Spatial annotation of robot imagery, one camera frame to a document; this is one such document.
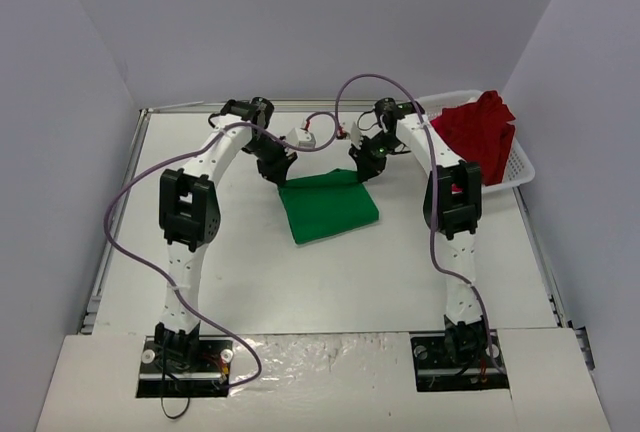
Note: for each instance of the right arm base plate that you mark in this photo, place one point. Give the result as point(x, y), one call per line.
point(435, 370)

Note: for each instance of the green t shirt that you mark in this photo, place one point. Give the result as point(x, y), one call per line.
point(326, 205)

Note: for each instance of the red t shirt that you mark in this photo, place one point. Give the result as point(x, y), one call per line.
point(481, 131)

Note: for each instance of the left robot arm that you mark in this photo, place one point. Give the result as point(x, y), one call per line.
point(190, 215)

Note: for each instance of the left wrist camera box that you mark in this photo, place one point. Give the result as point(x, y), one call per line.
point(300, 139)

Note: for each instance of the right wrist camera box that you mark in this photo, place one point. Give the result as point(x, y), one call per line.
point(352, 132)

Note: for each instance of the white plastic basket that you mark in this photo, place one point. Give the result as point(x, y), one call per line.
point(518, 170)

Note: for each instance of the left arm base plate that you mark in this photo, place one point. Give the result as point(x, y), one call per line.
point(207, 376)

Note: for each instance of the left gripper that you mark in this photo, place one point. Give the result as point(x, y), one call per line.
point(275, 163)

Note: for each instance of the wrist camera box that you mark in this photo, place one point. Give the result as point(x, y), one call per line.
point(352, 132)
point(300, 139)

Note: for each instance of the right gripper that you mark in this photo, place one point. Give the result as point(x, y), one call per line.
point(370, 161)

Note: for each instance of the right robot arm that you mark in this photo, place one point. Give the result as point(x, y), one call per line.
point(452, 209)

